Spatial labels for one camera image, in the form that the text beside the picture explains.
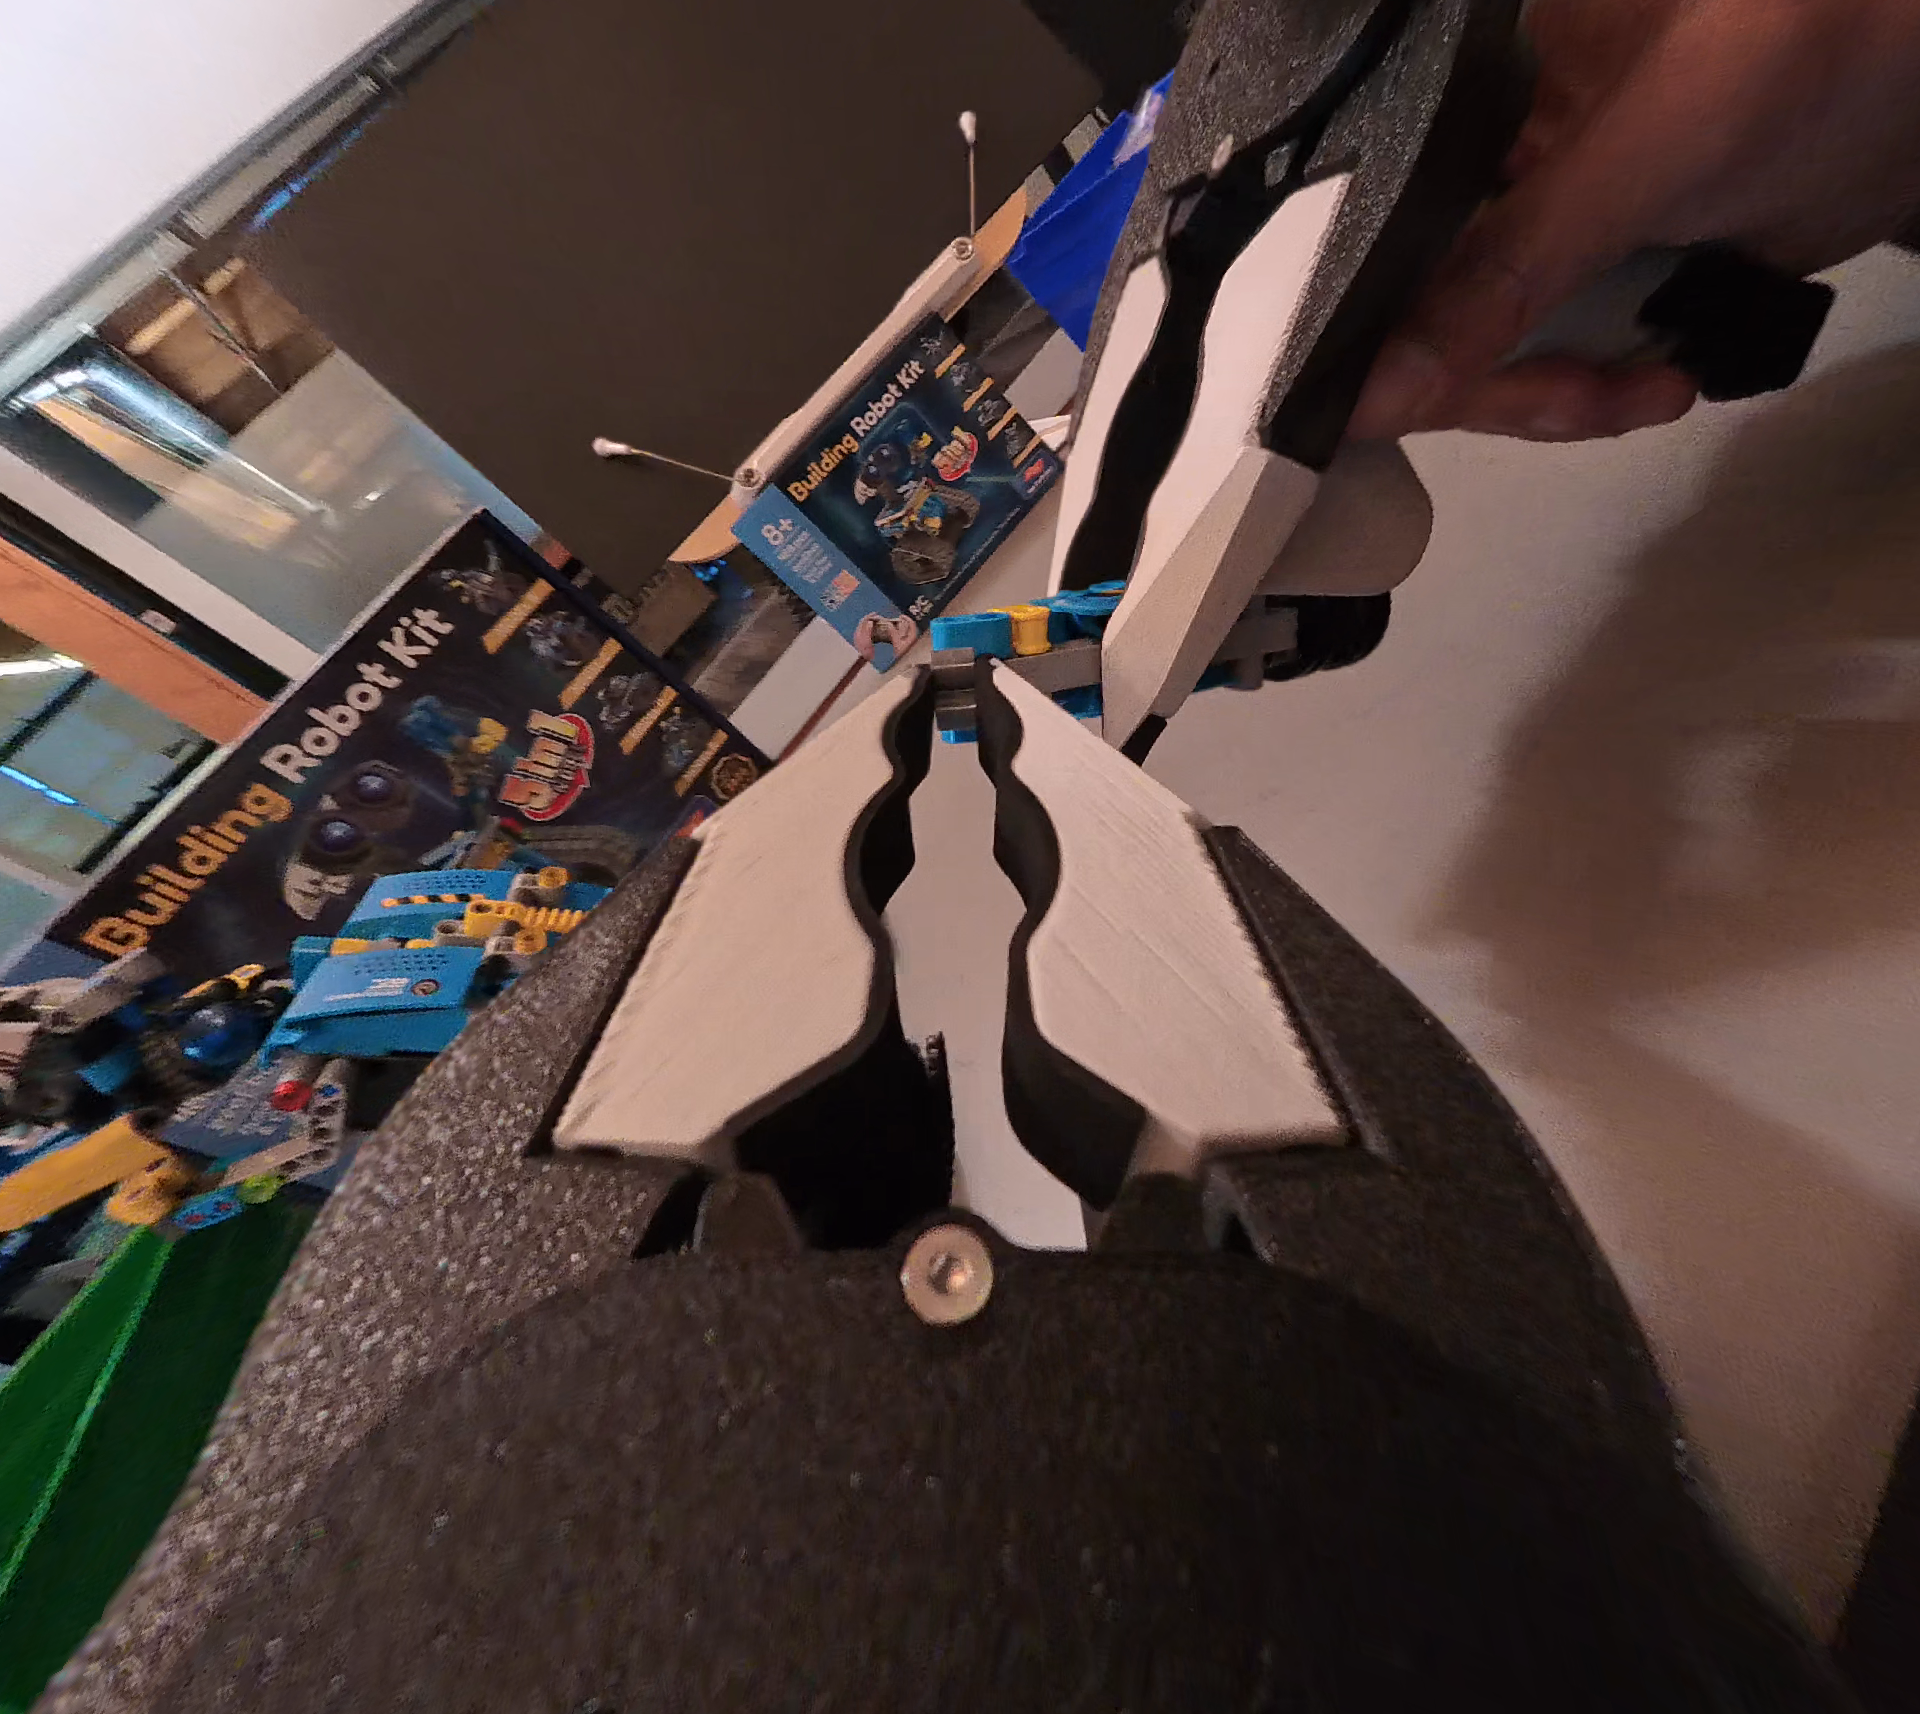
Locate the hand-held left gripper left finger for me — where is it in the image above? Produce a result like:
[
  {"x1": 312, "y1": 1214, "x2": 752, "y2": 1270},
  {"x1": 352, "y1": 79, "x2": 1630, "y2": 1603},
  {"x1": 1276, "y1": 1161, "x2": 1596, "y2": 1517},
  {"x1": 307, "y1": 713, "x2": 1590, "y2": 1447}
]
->
[{"x1": 551, "y1": 669, "x2": 935, "y2": 1168}]

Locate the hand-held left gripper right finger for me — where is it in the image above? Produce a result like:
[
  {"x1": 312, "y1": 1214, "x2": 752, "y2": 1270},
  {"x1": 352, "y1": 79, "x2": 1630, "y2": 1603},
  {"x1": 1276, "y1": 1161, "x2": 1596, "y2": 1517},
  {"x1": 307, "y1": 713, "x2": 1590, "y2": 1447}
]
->
[{"x1": 972, "y1": 661, "x2": 1348, "y2": 1207}]

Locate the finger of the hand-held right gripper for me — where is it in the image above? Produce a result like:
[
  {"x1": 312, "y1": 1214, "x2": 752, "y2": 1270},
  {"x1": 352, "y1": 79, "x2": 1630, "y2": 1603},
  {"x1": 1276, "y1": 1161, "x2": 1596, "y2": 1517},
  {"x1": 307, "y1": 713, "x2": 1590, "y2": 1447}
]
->
[
  {"x1": 1045, "y1": 190, "x2": 1246, "y2": 590},
  {"x1": 1101, "y1": 168, "x2": 1356, "y2": 759}
]

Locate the blue grey brick assembly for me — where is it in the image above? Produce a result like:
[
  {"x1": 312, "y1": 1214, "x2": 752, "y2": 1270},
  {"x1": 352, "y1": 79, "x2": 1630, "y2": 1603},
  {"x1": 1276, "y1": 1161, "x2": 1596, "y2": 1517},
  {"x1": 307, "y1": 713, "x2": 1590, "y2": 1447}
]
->
[{"x1": 927, "y1": 582, "x2": 1389, "y2": 757}]

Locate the white desk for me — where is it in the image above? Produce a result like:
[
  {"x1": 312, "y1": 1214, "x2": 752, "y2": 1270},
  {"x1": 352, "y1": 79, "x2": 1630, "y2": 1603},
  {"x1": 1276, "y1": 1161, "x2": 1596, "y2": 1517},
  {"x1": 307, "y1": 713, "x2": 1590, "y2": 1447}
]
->
[{"x1": 661, "y1": 228, "x2": 1920, "y2": 1655}]

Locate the person's right hand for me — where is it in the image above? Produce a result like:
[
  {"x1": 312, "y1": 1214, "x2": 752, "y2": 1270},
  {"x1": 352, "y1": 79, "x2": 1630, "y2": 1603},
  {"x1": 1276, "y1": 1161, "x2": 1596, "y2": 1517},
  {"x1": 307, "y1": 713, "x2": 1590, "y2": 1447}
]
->
[{"x1": 1343, "y1": 0, "x2": 1920, "y2": 447}]

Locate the blue plastic bin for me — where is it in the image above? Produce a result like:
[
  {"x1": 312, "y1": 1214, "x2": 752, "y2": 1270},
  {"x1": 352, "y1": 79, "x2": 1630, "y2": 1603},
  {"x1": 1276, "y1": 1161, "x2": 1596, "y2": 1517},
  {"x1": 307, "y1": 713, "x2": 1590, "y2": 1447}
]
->
[{"x1": 1008, "y1": 70, "x2": 1180, "y2": 350}]

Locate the small robot kit box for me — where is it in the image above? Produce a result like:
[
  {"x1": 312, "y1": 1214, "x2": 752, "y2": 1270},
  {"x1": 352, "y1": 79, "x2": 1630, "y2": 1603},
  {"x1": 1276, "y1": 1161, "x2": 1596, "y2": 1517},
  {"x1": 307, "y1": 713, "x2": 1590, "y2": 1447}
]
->
[{"x1": 732, "y1": 312, "x2": 1068, "y2": 674}]

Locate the white bar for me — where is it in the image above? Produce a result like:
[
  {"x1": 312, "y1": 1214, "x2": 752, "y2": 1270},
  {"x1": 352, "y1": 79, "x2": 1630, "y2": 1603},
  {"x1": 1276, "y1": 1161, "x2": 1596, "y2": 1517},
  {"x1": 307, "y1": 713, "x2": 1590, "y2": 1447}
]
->
[{"x1": 737, "y1": 240, "x2": 993, "y2": 501}]

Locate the blue tracked toy robot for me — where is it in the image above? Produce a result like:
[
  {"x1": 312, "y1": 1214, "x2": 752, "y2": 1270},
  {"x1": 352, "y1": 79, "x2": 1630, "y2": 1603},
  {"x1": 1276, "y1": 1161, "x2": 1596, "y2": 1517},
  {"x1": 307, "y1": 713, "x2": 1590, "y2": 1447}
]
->
[{"x1": 0, "y1": 864, "x2": 617, "y2": 1235}]

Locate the large robot kit box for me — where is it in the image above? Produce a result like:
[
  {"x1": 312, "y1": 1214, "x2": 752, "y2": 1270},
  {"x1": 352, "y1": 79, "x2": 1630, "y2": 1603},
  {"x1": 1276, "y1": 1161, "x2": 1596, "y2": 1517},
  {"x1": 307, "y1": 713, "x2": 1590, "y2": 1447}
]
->
[{"x1": 46, "y1": 511, "x2": 773, "y2": 994}]

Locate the black board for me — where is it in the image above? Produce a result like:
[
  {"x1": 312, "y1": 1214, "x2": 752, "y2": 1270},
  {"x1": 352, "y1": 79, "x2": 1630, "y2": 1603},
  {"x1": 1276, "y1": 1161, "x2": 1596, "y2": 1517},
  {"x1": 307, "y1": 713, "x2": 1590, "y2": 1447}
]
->
[{"x1": 247, "y1": 0, "x2": 1105, "y2": 604}]

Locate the grey blue toy robot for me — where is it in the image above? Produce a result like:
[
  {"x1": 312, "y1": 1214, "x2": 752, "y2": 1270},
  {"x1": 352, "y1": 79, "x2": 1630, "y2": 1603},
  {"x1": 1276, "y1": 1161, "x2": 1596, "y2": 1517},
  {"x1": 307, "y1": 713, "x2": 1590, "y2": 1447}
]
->
[{"x1": 0, "y1": 963, "x2": 294, "y2": 1147}]

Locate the green plastic bin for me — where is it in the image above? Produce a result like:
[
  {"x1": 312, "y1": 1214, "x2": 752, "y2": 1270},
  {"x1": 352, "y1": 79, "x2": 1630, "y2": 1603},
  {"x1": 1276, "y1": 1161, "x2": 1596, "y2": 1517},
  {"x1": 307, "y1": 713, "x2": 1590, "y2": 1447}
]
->
[{"x1": 0, "y1": 1202, "x2": 317, "y2": 1609}]

